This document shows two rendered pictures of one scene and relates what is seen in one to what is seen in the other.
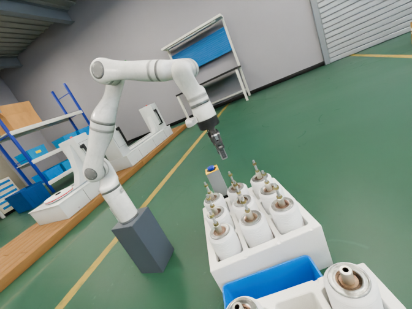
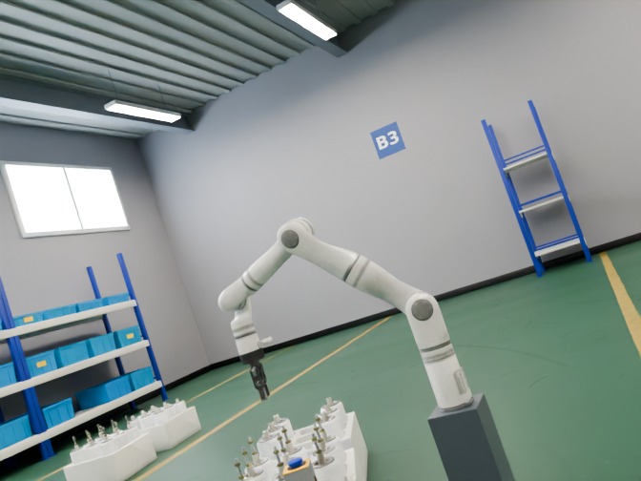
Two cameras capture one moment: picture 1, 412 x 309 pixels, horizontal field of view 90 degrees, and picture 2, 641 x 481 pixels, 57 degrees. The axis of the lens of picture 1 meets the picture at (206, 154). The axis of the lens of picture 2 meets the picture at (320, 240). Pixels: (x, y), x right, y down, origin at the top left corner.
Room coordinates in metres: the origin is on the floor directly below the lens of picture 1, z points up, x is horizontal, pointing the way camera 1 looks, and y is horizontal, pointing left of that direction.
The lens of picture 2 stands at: (2.61, 0.21, 0.74)
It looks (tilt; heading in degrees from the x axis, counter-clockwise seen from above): 4 degrees up; 178
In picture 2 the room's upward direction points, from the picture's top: 19 degrees counter-clockwise
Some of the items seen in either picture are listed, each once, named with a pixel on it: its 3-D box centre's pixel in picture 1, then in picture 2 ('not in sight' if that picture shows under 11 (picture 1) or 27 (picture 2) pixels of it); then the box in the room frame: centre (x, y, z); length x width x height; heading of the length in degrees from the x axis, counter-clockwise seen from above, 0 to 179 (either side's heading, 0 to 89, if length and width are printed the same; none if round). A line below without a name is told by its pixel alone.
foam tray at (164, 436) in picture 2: not in sight; (162, 431); (-1.84, -1.22, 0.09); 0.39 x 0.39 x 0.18; 68
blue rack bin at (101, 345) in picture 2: not in sight; (89, 349); (-4.43, -2.58, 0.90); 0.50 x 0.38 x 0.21; 66
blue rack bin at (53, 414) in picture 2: not in sight; (43, 418); (-3.64, -2.92, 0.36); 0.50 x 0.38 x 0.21; 66
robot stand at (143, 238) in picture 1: (144, 240); (474, 457); (0.93, 0.47, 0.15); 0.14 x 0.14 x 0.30; 65
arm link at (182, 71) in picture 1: (189, 83); (239, 311); (0.72, -0.05, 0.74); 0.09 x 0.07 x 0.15; 152
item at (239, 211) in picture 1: (249, 218); not in sight; (0.73, -0.05, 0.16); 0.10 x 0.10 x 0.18
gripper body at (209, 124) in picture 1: (211, 128); (254, 363); (0.73, -0.06, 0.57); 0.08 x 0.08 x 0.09
